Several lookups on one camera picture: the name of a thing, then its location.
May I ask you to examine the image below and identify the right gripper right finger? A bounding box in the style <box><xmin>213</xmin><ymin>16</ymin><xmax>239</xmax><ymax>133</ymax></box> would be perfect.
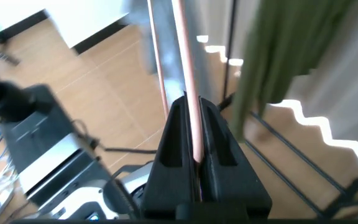
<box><xmin>199</xmin><ymin>96</ymin><xmax>273</xmax><ymax>218</ymax></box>

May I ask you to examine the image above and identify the pink clothes hanger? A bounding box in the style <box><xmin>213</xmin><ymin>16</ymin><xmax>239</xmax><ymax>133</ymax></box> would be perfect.
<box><xmin>147</xmin><ymin>0</ymin><xmax>204</xmax><ymax>164</ymax></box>

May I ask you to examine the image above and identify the green printed T-shirt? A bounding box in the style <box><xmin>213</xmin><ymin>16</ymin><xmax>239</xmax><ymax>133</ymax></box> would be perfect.
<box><xmin>230</xmin><ymin>0</ymin><xmax>354</xmax><ymax>142</ymax></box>

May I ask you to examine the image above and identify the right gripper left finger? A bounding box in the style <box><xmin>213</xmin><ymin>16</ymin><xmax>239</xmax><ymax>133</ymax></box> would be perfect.
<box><xmin>140</xmin><ymin>95</ymin><xmax>201</xmax><ymax>218</ymax></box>

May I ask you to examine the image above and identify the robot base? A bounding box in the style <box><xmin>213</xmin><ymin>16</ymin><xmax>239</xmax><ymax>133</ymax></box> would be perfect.
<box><xmin>0</xmin><ymin>83</ymin><xmax>155</xmax><ymax>221</ymax></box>

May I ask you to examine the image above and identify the black clothes rack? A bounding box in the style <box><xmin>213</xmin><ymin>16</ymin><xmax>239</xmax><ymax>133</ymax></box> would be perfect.
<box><xmin>218</xmin><ymin>0</ymin><xmax>358</xmax><ymax>219</ymax></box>

